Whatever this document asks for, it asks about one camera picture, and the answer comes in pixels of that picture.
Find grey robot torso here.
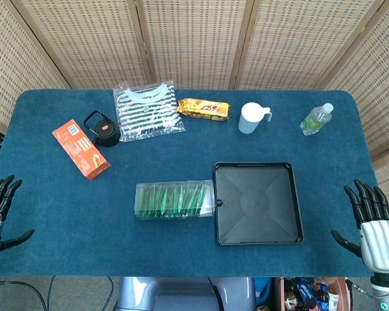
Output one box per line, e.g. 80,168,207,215
116,277,257,311

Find small black teapot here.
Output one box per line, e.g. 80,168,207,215
83,109,121,148

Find white plastic mug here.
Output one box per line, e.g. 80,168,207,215
238,102,273,135

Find black floor cable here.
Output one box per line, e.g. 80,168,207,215
0,280,49,311

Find black square plastic tray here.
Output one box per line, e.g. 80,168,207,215
213,161,305,246

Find green plastic packet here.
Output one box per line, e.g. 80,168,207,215
196,184,208,214
139,186,152,214
162,187,172,214

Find woven bamboo folding screen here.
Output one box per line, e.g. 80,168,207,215
0,0,389,227

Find clear bottle with green liquid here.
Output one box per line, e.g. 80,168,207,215
300,102,335,136

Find golden snack packet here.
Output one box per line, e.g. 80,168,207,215
176,98,231,122

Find orange snack carton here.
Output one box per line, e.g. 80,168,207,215
52,119,111,181

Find blue felt table cover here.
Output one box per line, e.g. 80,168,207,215
0,89,389,278

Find striped shirt in plastic bag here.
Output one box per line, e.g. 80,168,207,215
112,80,186,143

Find box of assorted snacks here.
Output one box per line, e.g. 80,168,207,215
272,277,353,311

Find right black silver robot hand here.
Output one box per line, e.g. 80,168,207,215
330,179,389,277

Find clear box of green packets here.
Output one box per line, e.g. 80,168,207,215
134,179,215,220

